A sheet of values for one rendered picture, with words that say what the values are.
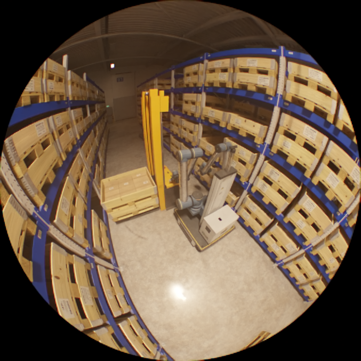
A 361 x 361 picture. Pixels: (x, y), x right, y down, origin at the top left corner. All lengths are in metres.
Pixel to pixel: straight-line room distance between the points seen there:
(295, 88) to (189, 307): 3.95
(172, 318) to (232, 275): 1.51
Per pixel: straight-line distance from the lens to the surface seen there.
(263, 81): 2.31
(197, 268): 2.69
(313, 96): 2.11
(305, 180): 2.19
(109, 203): 2.48
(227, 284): 2.84
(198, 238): 2.49
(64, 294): 1.31
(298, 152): 2.06
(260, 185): 2.40
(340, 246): 2.74
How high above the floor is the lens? 2.63
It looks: 40 degrees down
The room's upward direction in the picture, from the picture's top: 3 degrees clockwise
